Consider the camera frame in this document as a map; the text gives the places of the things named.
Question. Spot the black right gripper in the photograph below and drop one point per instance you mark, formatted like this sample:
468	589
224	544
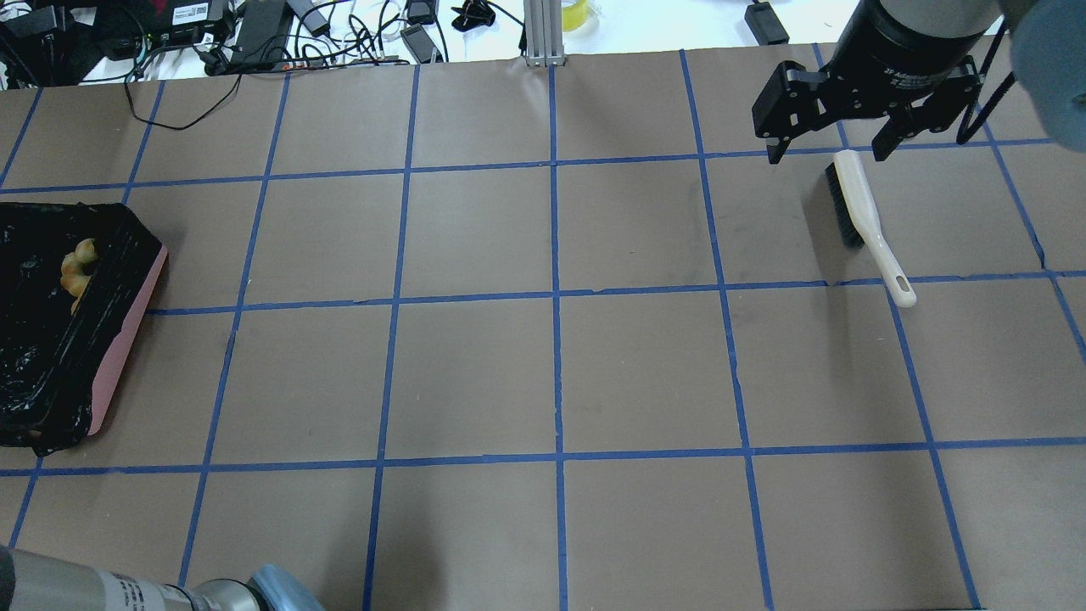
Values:
898	53

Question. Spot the white brush black bristles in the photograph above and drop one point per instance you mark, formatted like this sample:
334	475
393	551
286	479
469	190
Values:
859	223

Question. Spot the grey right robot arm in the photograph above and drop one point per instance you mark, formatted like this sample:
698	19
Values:
1037	45

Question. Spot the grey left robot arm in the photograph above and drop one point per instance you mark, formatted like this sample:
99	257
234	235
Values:
31	581

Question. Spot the pink bin with black bag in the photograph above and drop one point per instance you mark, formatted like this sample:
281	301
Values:
61	358

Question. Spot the black power adapter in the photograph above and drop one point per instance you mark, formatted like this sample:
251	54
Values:
766	27

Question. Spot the yellow tape roll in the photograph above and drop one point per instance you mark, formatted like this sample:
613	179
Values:
577	15

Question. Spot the black power brick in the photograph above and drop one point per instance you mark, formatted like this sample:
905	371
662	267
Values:
260	33

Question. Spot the beige curved bread piece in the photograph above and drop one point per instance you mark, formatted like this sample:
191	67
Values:
74	278

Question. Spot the aluminium frame post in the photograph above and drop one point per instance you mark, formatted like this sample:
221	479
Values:
543	33

